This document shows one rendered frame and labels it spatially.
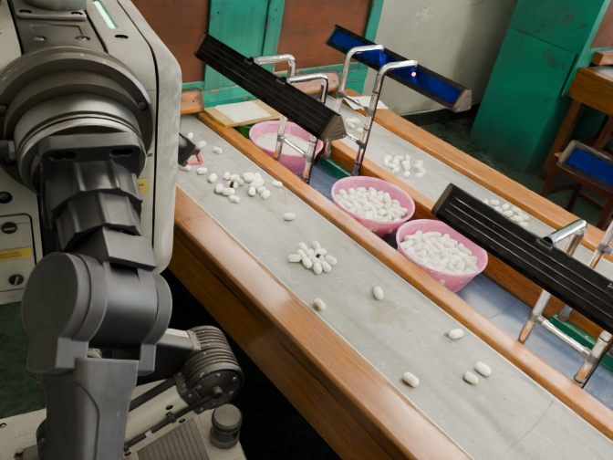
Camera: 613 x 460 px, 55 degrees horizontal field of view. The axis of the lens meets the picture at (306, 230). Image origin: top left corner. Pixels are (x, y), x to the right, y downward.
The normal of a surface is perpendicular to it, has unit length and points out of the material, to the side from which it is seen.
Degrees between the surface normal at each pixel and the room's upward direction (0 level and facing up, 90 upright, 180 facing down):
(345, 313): 0
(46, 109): 36
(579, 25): 90
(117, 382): 56
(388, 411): 0
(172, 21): 90
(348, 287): 0
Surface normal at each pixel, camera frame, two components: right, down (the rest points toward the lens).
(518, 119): -0.79, 0.22
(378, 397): 0.17, -0.81
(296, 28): 0.65, 0.52
